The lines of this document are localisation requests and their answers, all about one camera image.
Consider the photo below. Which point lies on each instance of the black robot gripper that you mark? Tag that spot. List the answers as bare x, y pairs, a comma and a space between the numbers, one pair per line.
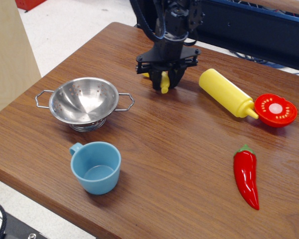
167, 55

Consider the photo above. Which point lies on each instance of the yellow toy banana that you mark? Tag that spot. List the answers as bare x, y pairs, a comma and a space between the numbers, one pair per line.
164, 81

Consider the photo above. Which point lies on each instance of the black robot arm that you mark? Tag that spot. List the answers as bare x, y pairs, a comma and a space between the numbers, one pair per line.
168, 23

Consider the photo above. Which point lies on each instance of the stainless steel colander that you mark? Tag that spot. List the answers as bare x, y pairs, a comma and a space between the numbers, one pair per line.
84, 103

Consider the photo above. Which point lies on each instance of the yellow mustard squeeze bottle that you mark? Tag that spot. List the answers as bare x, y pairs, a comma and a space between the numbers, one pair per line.
227, 94

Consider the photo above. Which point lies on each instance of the light blue plastic cup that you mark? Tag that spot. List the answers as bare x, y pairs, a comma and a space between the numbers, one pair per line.
96, 166

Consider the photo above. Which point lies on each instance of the red toy tomato half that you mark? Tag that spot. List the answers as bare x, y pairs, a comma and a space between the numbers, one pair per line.
274, 110

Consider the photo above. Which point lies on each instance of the red toy chili pepper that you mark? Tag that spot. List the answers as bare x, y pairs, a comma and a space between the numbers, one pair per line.
244, 166

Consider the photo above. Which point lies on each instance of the light plywood panel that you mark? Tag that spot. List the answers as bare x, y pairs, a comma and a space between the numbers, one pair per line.
18, 66

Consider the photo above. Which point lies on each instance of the red plastic crate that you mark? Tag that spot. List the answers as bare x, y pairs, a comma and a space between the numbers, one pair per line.
28, 4

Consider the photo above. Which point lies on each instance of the black metal frame rail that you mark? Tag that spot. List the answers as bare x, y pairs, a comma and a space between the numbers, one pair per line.
254, 29

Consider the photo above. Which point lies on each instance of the aluminium and black mount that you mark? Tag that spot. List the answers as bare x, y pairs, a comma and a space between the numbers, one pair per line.
16, 229

